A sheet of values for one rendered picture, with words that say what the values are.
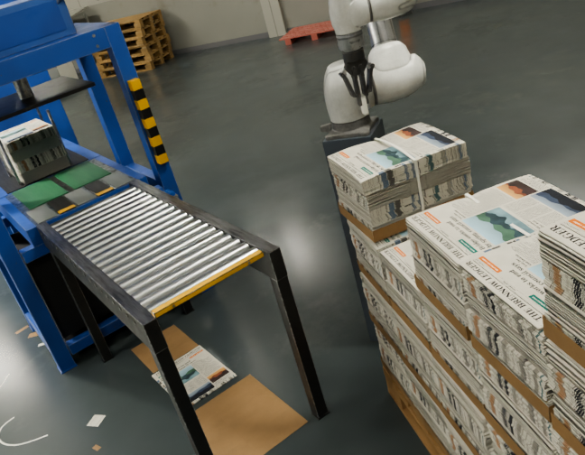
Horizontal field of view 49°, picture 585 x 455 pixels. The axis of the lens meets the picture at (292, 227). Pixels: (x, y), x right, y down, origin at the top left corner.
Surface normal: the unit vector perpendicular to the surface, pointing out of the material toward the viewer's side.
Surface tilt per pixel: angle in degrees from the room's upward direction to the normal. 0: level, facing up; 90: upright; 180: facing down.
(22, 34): 90
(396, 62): 61
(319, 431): 0
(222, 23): 90
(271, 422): 0
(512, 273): 1
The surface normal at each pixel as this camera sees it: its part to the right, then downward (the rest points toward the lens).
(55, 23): 0.57, 0.24
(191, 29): -0.33, 0.50
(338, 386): -0.25, -0.86
